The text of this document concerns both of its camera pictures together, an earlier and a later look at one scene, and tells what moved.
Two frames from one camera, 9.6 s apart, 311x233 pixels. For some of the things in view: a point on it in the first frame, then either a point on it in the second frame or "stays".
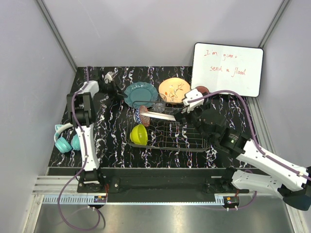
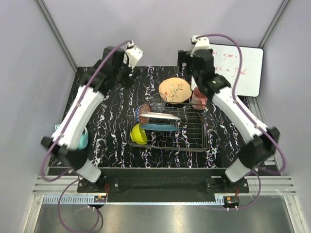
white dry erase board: [218, 67] stays
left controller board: [100, 199] stays
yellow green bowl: [139, 135] stays
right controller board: [231, 200] stays
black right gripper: [180, 115] -> [184, 58]
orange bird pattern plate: [173, 90] stays
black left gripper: [116, 91] -> [127, 80]
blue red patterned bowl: [144, 120] stays
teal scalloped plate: [140, 93] -> [160, 126]
